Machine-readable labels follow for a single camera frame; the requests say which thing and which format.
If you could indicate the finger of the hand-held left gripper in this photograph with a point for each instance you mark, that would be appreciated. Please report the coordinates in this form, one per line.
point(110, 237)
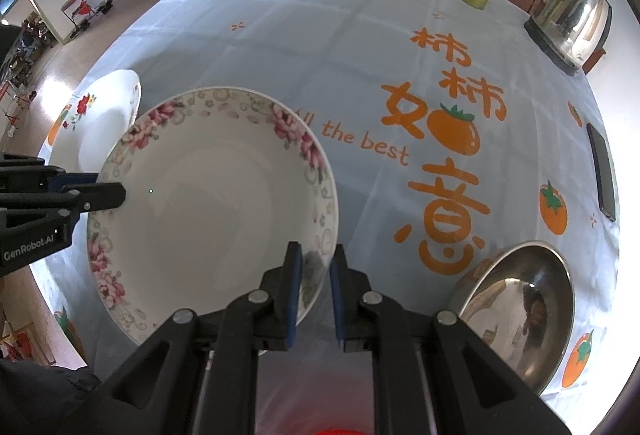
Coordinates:
point(70, 178)
point(100, 197)

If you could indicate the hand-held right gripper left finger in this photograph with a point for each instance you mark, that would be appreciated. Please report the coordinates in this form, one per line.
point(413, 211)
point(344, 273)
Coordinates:
point(294, 300)

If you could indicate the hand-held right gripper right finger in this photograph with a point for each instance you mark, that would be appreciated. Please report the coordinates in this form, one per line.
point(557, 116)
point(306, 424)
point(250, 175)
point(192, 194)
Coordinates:
point(336, 305)

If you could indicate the white plate with red flowers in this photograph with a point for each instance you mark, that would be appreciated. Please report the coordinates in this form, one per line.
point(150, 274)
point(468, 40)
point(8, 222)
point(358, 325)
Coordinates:
point(100, 125)

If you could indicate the floral white ceramic bowl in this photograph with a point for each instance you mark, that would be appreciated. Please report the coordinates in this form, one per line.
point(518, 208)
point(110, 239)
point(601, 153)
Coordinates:
point(200, 215)

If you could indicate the stainless steel bowl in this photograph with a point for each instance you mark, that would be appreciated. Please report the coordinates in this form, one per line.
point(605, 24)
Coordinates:
point(520, 315)

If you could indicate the dark jacket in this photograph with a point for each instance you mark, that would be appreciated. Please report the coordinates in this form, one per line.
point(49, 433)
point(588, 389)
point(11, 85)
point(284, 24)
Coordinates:
point(45, 405)

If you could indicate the persimmon print tablecloth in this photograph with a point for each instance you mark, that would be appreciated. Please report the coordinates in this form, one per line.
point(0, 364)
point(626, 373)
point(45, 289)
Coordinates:
point(350, 50)

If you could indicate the black smartphone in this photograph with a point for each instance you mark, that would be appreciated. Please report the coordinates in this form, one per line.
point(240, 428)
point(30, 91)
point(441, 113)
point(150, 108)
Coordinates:
point(602, 175)

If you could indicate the metal pot base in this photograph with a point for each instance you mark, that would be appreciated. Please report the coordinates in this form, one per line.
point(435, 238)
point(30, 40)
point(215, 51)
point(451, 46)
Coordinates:
point(570, 20)

